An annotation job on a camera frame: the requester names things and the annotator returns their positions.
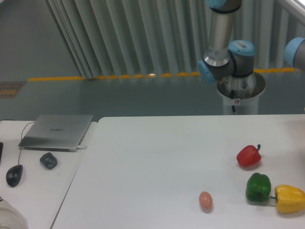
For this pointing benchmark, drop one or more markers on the white usb plug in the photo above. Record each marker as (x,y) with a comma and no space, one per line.
(81,147)

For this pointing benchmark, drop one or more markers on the silver closed laptop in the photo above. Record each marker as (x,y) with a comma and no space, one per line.
(57,132)

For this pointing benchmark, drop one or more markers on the beige cloth sleeve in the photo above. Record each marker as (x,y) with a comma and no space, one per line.
(10,218)

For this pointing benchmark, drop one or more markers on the brown egg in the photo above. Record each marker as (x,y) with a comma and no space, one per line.
(205,200)

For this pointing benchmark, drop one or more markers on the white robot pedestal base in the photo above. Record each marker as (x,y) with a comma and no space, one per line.
(240,96)

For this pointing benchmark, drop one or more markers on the black computer mouse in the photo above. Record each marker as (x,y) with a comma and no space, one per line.
(14,175)

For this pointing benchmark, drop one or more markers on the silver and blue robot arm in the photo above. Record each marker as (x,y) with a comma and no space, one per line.
(237,58)

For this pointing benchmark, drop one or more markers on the yellow bell pepper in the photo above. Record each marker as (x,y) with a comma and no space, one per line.
(289,199)

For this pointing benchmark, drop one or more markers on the black keyboard edge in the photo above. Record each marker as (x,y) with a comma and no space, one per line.
(1,150)

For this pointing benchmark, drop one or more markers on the green bell pepper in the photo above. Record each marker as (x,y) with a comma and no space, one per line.
(258,188)

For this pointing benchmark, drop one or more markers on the red bell pepper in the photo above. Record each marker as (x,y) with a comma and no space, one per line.
(249,156)

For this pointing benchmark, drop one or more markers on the white pleated curtain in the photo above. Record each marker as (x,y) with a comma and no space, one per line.
(140,37)

